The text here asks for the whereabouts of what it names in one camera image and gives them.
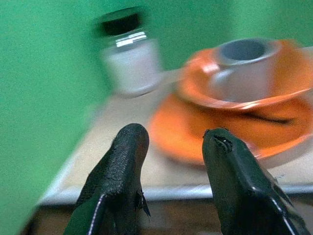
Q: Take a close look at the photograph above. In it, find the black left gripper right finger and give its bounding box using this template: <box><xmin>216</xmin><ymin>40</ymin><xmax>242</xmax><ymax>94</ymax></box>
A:
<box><xmin>202</xmin><ymin>127</ymin><xmax>311</xmax><ymax>235</ymax></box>

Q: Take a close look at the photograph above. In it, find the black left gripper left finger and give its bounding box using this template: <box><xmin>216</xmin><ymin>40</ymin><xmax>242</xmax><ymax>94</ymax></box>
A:
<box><xmin>64</xmin><ymin>123</ymin><xmax>151</xmax><ymax>235</ymax></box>

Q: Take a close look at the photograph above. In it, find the orange plate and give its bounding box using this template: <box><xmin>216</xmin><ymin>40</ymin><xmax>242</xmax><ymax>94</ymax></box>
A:
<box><xmin>149</xmin><ymin>92</ymin><xmax>313</xmax><ymax>167</ymax></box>

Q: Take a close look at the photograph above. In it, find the orange bowl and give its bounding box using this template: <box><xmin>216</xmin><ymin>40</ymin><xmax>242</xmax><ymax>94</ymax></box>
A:
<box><xmin>177</xmin><ymin>40</ymin><xmax>313</xmax><ymax>111</ymax></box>

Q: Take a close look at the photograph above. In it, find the grey cup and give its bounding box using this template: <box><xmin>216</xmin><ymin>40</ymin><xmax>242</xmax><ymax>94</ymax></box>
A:
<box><xmin>210</xmin><ymin>38</ymin><xmax>282</xmax><ymax>103</ymax></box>

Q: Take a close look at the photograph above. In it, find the glass jar with black lid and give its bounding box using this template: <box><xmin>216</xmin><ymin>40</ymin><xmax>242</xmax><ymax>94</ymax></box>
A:
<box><xmin>94</xmin><ymin>7</ymin><xmax>163</xmax><ymax>97</ymax></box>

